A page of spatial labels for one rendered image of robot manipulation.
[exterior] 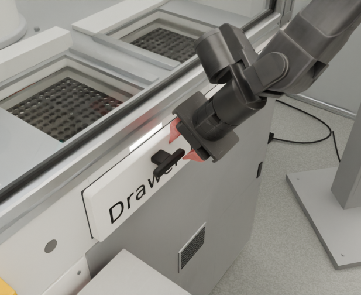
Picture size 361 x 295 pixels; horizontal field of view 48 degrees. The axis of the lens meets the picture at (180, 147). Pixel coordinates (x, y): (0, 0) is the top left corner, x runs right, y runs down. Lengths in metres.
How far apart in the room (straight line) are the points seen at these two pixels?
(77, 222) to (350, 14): 0.46
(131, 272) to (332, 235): 1.18
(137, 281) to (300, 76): 0.41
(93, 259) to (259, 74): 0.42
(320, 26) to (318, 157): 1.66
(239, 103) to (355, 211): 1.40
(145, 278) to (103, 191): 0.18
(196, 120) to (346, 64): 1.80
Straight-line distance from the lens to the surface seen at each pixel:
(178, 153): 0.68
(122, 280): 0.71
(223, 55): 0.56
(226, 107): 0.55
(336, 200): 1.90
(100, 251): 0.73
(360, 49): 2.30
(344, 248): 1.75
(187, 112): 0.61
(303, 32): 0.51
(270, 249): 1.70
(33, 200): 0.55
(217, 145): 0.62
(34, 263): 0.62
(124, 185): 0.65
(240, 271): 1.63
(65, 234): 0.63
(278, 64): 0.50
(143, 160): 0.66
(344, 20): 0.51
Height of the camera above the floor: 1.36
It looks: 41 degrees down
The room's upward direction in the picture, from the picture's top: straight up
